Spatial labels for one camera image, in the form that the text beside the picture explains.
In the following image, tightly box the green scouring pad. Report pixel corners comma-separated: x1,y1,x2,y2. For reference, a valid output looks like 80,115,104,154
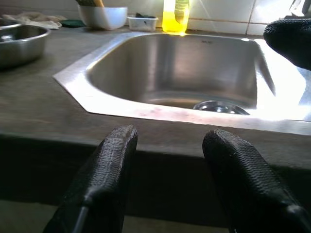
60,19,86,28

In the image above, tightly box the yellow sponge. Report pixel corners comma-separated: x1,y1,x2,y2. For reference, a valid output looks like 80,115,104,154
75,0,105,8

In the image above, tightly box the small white plastic container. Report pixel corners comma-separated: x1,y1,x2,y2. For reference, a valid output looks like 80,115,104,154
127,16,159,32

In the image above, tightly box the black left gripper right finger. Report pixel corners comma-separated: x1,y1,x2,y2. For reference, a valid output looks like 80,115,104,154
202,129,311,233

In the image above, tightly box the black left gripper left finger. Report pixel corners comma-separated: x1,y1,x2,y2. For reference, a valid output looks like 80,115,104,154
43,124,138,233

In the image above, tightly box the wide stainless steel dish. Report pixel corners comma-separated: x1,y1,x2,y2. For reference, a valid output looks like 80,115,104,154
0,18,22,30

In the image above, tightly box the yellow dish soap bottle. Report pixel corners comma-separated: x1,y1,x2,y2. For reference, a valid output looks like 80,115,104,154
162,0,191,35

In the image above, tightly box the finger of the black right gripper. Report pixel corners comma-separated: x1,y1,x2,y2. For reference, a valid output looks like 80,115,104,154
263,18,311,70

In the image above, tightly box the white ceramic bowl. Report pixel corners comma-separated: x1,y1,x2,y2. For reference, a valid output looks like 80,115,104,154
77,5,128,31

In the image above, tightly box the stainless steel double sink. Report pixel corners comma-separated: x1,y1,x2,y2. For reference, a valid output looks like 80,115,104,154
52,31,311,136

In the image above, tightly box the small stainless steel bowl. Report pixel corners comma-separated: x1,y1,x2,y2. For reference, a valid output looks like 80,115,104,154
193,100,251,116
0,24,52,69

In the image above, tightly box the crumpled white cloth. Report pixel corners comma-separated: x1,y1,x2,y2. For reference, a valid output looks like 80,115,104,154
1,12,67,30

